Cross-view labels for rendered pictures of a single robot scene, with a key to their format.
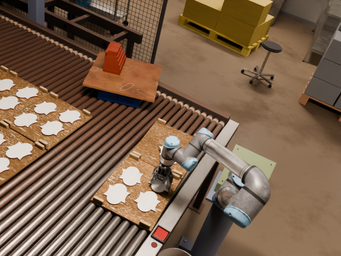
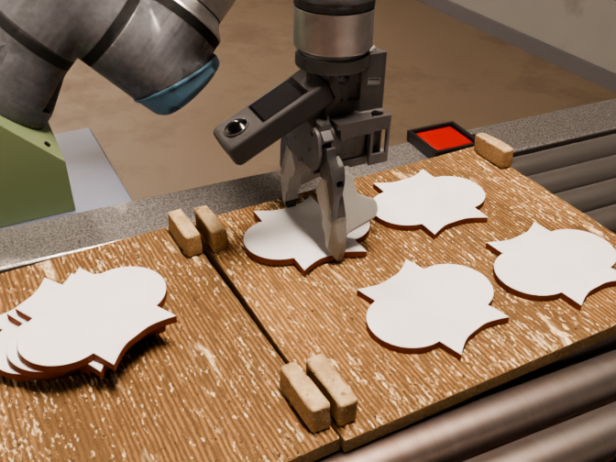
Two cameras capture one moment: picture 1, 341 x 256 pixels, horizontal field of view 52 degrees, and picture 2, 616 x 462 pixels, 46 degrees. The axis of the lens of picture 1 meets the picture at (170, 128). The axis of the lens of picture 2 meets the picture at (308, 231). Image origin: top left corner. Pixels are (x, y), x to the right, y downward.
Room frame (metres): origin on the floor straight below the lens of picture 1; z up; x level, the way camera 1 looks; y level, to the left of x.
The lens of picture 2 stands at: (1.81, 0.46, 1.38)
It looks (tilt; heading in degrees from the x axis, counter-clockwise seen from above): 34 degrees down; 229
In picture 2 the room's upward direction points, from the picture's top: straight up
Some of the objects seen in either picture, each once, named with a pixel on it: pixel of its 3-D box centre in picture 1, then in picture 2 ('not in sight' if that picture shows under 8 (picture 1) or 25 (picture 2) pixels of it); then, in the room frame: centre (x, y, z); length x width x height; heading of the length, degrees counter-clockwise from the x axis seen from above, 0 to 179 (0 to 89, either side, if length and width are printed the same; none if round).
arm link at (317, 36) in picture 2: (167, 158); (332, 27); (1.35, -0.03, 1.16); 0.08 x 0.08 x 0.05
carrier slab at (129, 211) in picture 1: (138, 189); (428, 258); (1.30, 0.07, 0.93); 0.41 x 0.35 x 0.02; 167
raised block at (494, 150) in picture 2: (144, 224); (493, 149); (1.08, -0.01, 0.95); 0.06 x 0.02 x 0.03; 77
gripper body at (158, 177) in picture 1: (163, 169); (336, 107); (1.35, -0.03, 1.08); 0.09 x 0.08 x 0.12; 167
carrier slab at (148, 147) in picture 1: (168, 148); (27, 392); (1.70, -0.02, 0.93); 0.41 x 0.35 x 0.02; 168
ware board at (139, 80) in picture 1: (125, 75); not in sight; (2.24, 0.43, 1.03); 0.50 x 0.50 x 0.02; 5
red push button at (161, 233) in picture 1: (160, 234); (444, 142); (1.07, -0.10, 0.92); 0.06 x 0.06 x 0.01; 73
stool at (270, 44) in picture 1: (263, 61); not in sight; (4.89, -1.03, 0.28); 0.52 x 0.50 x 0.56; 170
